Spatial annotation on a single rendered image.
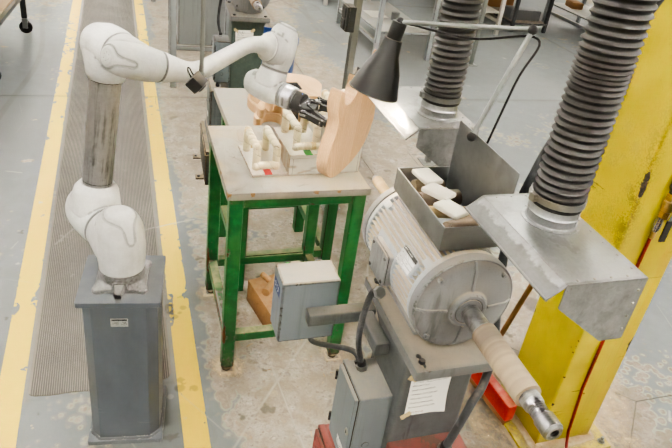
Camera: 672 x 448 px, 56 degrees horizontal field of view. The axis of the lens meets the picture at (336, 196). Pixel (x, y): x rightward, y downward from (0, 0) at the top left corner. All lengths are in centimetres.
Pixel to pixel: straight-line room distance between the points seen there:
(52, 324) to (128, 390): 84
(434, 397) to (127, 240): 111
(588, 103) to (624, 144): 118
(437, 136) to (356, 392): 69
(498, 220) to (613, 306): 26
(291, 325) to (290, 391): 119
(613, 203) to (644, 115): 32
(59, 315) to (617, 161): 252
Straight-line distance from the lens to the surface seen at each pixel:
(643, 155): 230
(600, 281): 119
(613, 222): 241
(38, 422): 290
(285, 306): 171
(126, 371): 250
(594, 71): 117
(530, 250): 121
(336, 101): 204
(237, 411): 285
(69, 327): 327
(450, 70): 166
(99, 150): 227
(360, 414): 171
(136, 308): 230
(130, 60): 201
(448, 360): 155
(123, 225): 219
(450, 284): 143
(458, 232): 142
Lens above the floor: 214
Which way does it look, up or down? 29 degrees down
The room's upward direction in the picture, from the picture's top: 8 degrees clockwise
